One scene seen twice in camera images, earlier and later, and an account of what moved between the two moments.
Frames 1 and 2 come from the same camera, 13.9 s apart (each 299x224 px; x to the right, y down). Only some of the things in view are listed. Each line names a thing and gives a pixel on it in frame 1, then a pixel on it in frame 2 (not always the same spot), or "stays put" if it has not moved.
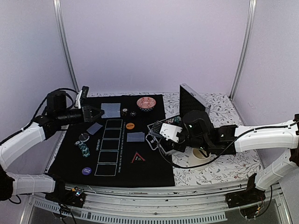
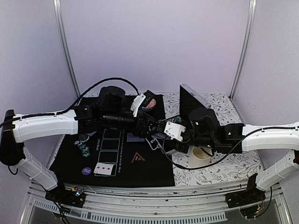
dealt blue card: [135, 137] stays put
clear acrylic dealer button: [83, 137] stays put
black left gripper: [87, 113] -> [145, 125]
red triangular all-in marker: [137, 158] stays put
